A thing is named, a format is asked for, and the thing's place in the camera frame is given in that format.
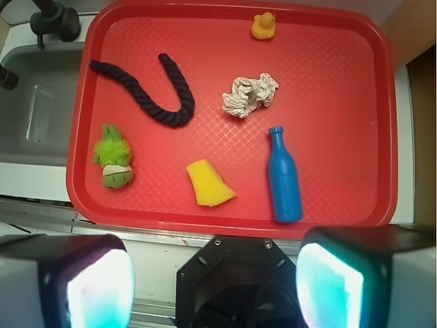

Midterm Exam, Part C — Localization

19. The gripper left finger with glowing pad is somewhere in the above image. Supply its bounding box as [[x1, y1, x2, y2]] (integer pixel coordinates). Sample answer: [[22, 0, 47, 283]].
[[1, 234, 135, 327]]

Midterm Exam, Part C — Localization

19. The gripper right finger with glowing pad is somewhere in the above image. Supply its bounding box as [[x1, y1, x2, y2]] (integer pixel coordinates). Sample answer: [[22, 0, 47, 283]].
[[296, 225, 436, 327]]

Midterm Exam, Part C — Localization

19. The green plush animal toy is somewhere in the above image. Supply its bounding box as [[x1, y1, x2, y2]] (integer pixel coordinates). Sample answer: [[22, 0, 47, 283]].
[[93, 124, 135, 191]]

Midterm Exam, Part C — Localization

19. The blue plastic bottle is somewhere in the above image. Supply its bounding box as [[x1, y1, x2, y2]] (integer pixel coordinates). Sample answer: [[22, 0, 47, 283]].
[[268, 126, 303, 223]]

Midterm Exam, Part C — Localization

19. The grey sink basin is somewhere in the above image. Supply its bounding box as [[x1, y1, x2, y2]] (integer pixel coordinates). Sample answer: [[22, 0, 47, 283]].
[[1, 42, 84, 166]]

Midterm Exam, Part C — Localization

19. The yellow sponge piece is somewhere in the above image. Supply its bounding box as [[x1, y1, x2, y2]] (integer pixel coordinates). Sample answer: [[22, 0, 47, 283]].
[[186, 159, 238, 207]]

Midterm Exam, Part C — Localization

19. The red plastic tray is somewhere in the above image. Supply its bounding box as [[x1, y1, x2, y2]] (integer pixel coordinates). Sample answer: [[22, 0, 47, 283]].
[[67, 1, 397, 240]]

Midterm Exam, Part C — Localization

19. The crumpled white paper ball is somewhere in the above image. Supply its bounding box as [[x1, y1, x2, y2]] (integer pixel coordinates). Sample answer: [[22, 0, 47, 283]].
[[222, 73, 279, 119]]

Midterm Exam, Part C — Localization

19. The black faucet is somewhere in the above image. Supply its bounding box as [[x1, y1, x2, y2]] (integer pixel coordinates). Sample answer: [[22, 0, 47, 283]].
[[0, 0, 82, 91]]

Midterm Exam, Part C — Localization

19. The yellow rubber duck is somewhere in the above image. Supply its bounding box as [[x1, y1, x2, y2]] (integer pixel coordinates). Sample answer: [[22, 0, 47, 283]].
[[251, 12, 276, 40]]

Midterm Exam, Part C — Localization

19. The dark purple rope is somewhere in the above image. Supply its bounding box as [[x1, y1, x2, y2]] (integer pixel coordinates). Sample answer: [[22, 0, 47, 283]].
[[89, 53, 196, 128]]

